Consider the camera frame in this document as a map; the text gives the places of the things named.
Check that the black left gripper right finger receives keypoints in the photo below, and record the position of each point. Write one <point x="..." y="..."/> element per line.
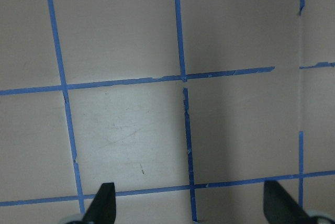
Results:
<point x="279" y="206"/>

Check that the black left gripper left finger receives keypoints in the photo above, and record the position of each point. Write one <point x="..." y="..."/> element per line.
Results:
<point x="102" y="209"/>

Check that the brown paper table cover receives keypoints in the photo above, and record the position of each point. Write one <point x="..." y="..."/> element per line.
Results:
<point x="188" y="106"/>

